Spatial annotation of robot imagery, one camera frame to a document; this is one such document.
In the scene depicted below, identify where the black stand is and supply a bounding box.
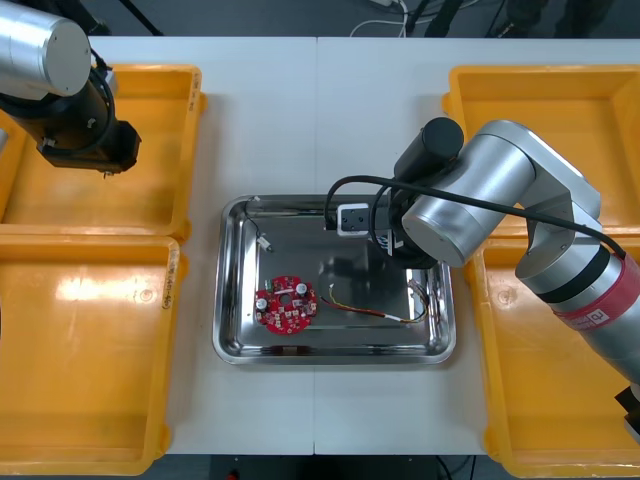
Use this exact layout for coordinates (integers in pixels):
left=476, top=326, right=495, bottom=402
left=423, top=0, right=469, bottom=39

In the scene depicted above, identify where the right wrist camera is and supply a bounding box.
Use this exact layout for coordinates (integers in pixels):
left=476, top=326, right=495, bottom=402
left=335, top=203, right=372, bottom=237

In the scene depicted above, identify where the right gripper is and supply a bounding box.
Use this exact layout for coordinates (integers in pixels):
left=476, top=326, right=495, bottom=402
left=369, top=188, right=404, bottom=242

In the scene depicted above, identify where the yellow-orange plastic bin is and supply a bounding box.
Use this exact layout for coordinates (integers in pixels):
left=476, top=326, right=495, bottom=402
left=442, top=64, right=640, bottom=241
left=0, top=63, right=209, bottom=246
left=459, top=234, right=640, bottom=476
left=0, top=234, right=189, bottom=476

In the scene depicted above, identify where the red black green-yellow wire harness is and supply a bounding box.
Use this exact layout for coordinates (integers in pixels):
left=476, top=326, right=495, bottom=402
left=319, top=279, right=431, bottom=329

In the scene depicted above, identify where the steel tray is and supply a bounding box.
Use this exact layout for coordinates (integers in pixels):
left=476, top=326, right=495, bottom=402
left=211, top=194, right=457, bottom=366

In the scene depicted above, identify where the metal solenoid with long cable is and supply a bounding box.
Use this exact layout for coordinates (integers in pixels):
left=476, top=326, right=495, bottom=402
left=244, top=196, right=275, bottom=253

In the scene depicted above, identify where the black tripod leg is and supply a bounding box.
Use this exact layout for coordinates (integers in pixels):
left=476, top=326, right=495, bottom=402
left=118, top=0, right=165, bottom=38

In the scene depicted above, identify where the round red circuit board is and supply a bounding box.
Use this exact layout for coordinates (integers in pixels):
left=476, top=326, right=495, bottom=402
left=253, top=273, right=320, bottom=335

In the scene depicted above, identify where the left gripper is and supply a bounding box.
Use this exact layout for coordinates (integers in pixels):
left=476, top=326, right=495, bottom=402
left=37, top=121, right=142, bottom=174

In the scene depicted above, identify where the white floor cable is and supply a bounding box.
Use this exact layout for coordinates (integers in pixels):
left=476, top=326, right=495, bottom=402
left=349, top=0, right=419, bottom=39

